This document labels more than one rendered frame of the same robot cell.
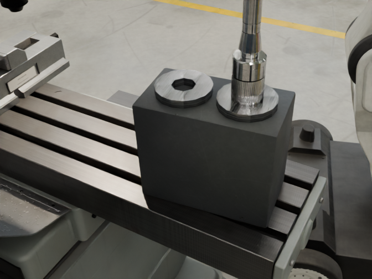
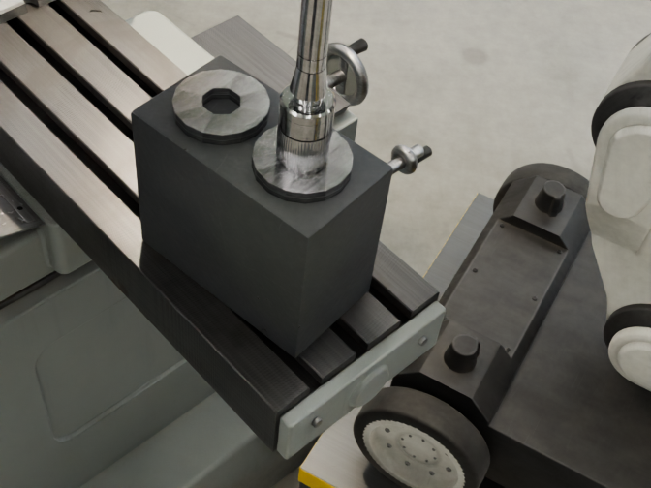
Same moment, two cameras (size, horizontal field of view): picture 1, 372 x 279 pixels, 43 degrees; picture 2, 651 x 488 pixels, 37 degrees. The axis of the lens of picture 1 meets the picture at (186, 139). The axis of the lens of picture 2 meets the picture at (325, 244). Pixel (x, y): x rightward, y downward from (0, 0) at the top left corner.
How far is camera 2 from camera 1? 34 cm
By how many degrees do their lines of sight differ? 14
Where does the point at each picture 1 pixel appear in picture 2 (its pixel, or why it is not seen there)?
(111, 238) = not seen: hidden behind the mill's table
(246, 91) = (290, 151)
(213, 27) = not seen: outside the picture
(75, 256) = (47, 291)
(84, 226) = (64, 253)
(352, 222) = (548, 381)
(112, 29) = not seen: outside the picture
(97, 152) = (108, 146)
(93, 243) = (83, 279)
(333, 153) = (587, 249)
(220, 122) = (241, 184)
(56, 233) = (15, 252)
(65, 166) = (47, 154)
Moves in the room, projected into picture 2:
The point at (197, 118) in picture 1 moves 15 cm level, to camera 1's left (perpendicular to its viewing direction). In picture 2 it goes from (212, 167) to (56, 124)
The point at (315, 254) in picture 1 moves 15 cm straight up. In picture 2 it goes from (448, 414) to (469, 354)
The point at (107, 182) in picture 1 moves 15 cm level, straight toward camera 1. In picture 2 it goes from (98, 202) to (67, 314)
